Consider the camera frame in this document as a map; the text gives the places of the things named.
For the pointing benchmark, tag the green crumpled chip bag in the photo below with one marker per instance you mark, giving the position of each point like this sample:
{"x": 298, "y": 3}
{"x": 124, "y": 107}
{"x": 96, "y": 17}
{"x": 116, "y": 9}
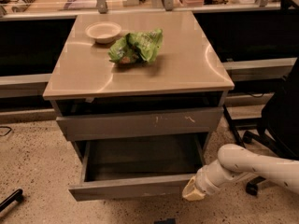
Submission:
{"x": 139, "y": 47}

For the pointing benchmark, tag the grey drawer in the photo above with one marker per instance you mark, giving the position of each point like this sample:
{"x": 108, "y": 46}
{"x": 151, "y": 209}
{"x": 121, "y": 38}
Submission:
{"x": 135, "y": 124}
{"x": 138, "y": 167}

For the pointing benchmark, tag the grey drawer cabinet beige top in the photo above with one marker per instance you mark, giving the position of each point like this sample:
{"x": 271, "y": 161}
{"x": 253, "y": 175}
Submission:
{"x": 187, "y": 72}

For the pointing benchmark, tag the black office chair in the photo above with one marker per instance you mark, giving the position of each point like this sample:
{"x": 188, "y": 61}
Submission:
{"x": 278, "y": 128}

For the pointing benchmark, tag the long workbench with shelf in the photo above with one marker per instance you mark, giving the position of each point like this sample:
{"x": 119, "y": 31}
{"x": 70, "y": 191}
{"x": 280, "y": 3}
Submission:
{"x": 30, "y": 44}

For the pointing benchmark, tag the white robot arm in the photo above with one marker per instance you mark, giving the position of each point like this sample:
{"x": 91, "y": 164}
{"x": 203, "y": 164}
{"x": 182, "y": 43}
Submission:
{"x": 232, "y": 164}

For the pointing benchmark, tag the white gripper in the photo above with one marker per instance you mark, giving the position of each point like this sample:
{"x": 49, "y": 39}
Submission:
{"x": 202, "y": 178}

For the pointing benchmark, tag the beige paper bowl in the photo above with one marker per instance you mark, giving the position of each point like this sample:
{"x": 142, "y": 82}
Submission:
{"x": 103, "y": 32}

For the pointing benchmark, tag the black chair leg left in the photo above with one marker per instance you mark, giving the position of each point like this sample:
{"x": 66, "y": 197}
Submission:
{"x": 16, "y": 196}

